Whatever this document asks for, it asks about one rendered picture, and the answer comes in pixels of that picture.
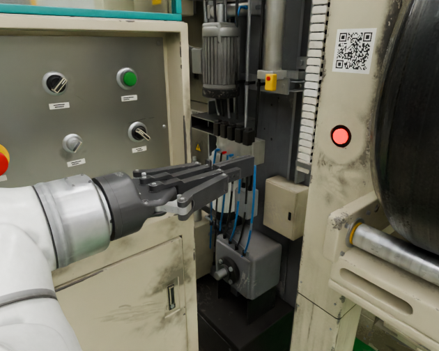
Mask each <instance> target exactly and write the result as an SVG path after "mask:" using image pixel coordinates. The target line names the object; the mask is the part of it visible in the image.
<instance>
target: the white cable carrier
mask: <svg viewBox="0 0 439 351"><path fill-rule="evenodd" d="M324 4H325V5H326V6H324ZM313 5H320V6H314V7H313V8H312V14H320V15H313V16H312V17H311V23H319V24H312V25H311V28H310V31H318V33H311V34H310V36H309V39H310V40H317V41H311V42H310V43H309V48H311V49H310V50H309V51H308V56H310V57H314V58H308V59H307V65H310V66H307V70H306V72H309V73H313V74H307V75H306V77H305V80H307V82H306V83H305V88H312V90H311V89H306V90H305V91H304V95H306V96H311V97H304V99H303V102H304V103H307V104H304V105H303V106H302V110H305V111H303V112H302V117H303V119H302V121H301V124H302V125H303V126H301V128H300V131H302V132H301V133H300V138H302V139H301V140H300V142H299V144H300V145H301V146H300V147H299V151H300V152H301V153H298V158H300V159H298V161H299V162H302V163H305V164H309V165H311V163H312V156H313V150H314V138H315V132H316V120H317V114H318V103H319V96H320V90H321V81H322V75H323V60H324V54H325V42H326V36H327V29H328V18H329V12H330V0H313ZM324 13H325V15H324ZM323 22H324V24H323ZM321 31H324V32H325V33H321ZM320 40H323V41H320ZM318 57H320V58H318ZM311 65H314V66H311ZM317 65H319V66H317ZM316 73H318V75H317V74H316ZM297 170H298V171H301V172H303V173H307V174H308V173H309V170H308V169H304V168H302V167H299V166H297Z"/></svg>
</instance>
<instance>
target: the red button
mask: <svg viewBox="0 0 439 351"><path fill-rule="evenodd" d="M333 139H334V141H335V142H336V143H339V144H342V143H345V142H346V141H347V139H348V133H347V132H346V130H344V129H338V130H335V131H334V134H333Z"/></svg>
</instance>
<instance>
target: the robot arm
mask: <svg viewBox="0 0 439 351"><path fill-rule="evenodd" d="M132 173H133V179H132V178H131V177H130V176H129V175H128V174H126V173H124V172H122V171H119V172H115V173H110V174H107V175H102V176H98V177H95V178H91V179H90V178H89V177H88V176H87V175H84V174H83V173H82V174H80V175H74V176H71V177H67V178H62V179H58V180H53V181H49V182H39V183H37V184H36V185H32V186H27V187H16V188H0V351H82V349H81V346H80V344H79V341H78V340H77V337H76V335H75V332H74V330H73V329H72V327H71V326H70V324H69V322H68V321H67V319H66V317H65V316H64V314H63V311H62V309H61V307H60V304H59V302H58V299H57V297H56V293H55V290H54V284H53V281H52V273H51V272H52V271H54V270H56V269H58V268H60V267H66V266H68V265H69V264H71V263H74V262H77V261H78V260H82V259H84V258H87V257H89V256H92V255H95V254H98V253H100V252H102V251H105V250H106V249H107V248H108V247H109V243H110V241H114V240H117V239H120V238H122V237H125V236H127V235H131V234H133V233H136V232H138V231H140V230H141V228H142V226H143V224H144V222H145V221H146V220H147V219H148V218H151V217H161V216H163V215H165V214H166V213H168V212H170V213H175V214H178V220H180V221H186V220H188V219H189V217H190V216H191V215H192V213H193V212H195V211H197V210H198V209H200V208H202V207H203V206H205V205H207V204H209V203H211V202H212V201H214V200H215V199H217V198H219V197H221V196H223V195H224V194H226V193H228V186H229V183H230V182H233V181H236V180H239V179H242V178H246V177H248V176H252V175H254V157H253V156H251V155H243V156H240V157H235V158H233V159H228V160H225V161H222V162H218V163H215V164H213V165H212V160H211V159H206V164H204V165H202V166H201V162H192V163H187V164H179V165H174V166H166V167H161V168H156V169H136V170H134V171H133V172H132Z"/></svg>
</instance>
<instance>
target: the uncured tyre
mask: <svg viewBox="0 0 439 351"><path fill-rule="evenodd" d="M370 168H371V179H372V183H373V188H374V191H375V193H376V196H377V198H378V201H379V203H380V205H381V207H382V209H383V211H384V213H385V215H386V217H387V219H388V221H389V223H390V225H391V227H392V228H393V229H394V230H395V231H396V232H397V233H398V234H399V235H401V236H403V237H404V238H406V239H407V240H408V241H409V242H411V243H412V244H414V245H415V246H417V247H420V248H422V249H425V250H427V251H430V252H431V253H434V254H436V255H439V0H404V2H403V5H402V7H401V10H400V12H399V15H398V17H397V19H396V23H395V25H394V28H393V31H392V35H391V37H390V41H389V44H388V46H387V51H386V54H385V58H384V61H383V66H382V69H381V72H380V77H379V81H378V87H377V91H376V98H375V102H374V107H373V116H372V122H371V136H370Z"/></svg>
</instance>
